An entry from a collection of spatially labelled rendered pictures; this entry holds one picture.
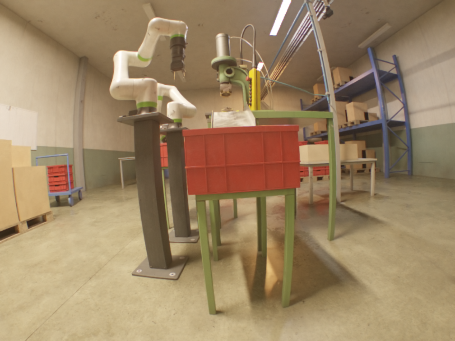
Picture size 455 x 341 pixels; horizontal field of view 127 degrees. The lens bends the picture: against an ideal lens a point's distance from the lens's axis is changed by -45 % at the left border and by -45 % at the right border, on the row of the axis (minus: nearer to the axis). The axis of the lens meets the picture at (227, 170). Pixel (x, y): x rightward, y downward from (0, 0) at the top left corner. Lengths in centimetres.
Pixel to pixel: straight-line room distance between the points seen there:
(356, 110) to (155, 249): 652
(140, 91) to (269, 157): 83
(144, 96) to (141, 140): 25
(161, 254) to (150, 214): 25
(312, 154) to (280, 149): 207
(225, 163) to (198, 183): 11
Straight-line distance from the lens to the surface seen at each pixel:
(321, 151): 283
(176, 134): 169
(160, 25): 125
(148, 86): 124
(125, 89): 123
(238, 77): 174
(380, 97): 585
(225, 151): 68
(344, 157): 303
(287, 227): 78
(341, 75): 763
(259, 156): 69
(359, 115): 693
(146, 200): 119
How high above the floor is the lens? 65
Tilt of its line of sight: 3 degrees down
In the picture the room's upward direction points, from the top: 3 degrees counter-clockwise
